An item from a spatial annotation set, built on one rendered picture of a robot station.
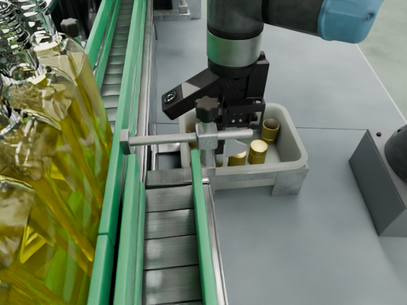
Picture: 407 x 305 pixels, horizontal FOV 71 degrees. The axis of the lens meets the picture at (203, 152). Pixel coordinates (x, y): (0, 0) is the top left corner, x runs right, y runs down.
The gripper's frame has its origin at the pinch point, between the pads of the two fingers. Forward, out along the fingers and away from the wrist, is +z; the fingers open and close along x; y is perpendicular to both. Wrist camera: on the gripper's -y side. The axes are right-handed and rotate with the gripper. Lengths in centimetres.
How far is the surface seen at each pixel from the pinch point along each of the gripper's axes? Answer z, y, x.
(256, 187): 2.5, 7.0, -7.5
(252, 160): 1.9, 7.6, -1.4
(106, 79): -7.6, -20.5, 15.5
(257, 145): -0.9, 8.5, 0.0
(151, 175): -8.0, -10.9, -10.9
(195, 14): 4, 2, 73
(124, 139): -16.3, -13.0, -11.6
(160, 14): -6, -10, 52
